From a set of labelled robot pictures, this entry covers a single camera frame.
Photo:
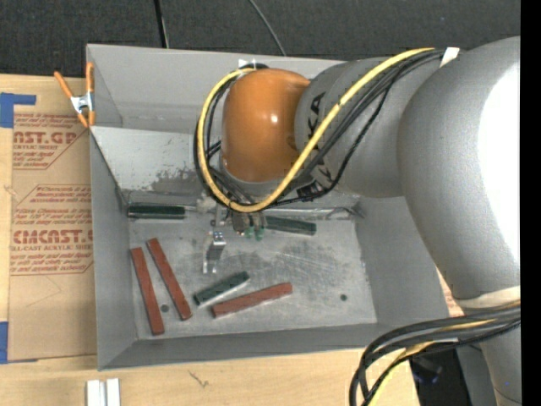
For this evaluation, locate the dark green flat block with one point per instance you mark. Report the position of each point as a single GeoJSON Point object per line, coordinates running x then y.
{"type": "Point", "coordinates": [156, 212]}
{"type": "Point", "coordinates": [222, 288]}
{"type": "Point", "coordinates": [291, 225]}

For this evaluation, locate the brown cardboard board, red print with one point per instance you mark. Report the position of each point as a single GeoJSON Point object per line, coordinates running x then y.
{"type": "Point", "coordinates": [46, 269]}

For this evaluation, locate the grey metal bin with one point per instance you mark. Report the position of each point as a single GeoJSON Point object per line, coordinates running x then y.
{"type": "Point", "coordinates": [296, 264]}

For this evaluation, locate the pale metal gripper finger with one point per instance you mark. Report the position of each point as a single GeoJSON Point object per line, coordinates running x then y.
{"type": "Point", "coordinates": [218, 250]}
{"type": "Point", "coordinates": [206, 260]}

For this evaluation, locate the red-brown flat block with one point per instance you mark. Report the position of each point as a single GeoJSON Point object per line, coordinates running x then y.
{"type": "Point", "coordinates": [169, 279]}
{"type": "Point", "coordinates": [148, 292]}
{"type": "Point", "coordinates": [253, 299]}

